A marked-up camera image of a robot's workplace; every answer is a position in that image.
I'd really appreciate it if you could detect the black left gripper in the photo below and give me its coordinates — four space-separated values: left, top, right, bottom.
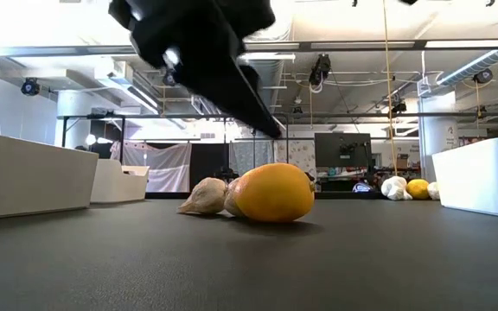
107 0 284 140

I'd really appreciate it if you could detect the yellow mango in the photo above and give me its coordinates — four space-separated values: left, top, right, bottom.
231 162 316 224

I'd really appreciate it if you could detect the yellow lemon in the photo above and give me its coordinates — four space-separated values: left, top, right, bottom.
405 179 431 201

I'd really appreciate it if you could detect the black ceiling device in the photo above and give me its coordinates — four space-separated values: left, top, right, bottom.
308 53 332 87

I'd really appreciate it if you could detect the white cloth curtain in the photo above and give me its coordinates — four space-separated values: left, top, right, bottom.
110 140 193 194

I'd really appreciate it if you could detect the tan garlic bulb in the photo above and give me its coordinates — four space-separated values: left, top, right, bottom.
223 176 250 218
176 176 229 216

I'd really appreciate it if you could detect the black computer monitor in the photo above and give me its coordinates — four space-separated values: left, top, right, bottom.
314 132 373 169

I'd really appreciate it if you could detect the white plastic basket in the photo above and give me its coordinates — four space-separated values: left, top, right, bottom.
89 158 150 205
0 132 99 221
431 136 498 219

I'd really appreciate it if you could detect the large white garlic bulb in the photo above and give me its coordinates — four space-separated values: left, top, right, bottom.
380 175 413 202

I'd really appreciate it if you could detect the white round pillar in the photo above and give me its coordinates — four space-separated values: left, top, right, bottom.
419 90 460 182

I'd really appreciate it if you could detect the silver ventilation duct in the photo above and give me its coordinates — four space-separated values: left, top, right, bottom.
248 59 285 130

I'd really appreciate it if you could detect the black metal station frame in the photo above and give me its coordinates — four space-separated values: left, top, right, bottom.
57 112 291 194

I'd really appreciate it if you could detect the grey overhead frame beam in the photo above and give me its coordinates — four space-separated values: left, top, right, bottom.
0 37 498 60

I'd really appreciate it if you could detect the yellow hanging cord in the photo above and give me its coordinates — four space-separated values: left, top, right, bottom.
381 0 399 177

